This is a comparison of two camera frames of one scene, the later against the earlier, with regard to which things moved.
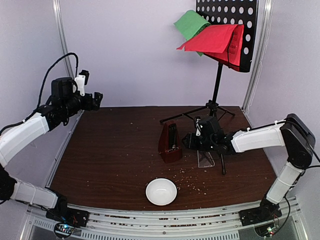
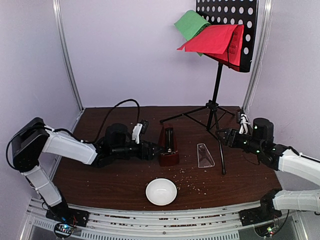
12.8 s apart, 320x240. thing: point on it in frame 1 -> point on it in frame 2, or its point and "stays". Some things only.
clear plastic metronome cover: [205, 159] stays
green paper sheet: [190, 24] stays
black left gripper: [88, 105] -> [149, 155]
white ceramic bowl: [161, 191] stays
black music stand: [227, 13] stays
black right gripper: [194, 140] -> [230, 137]
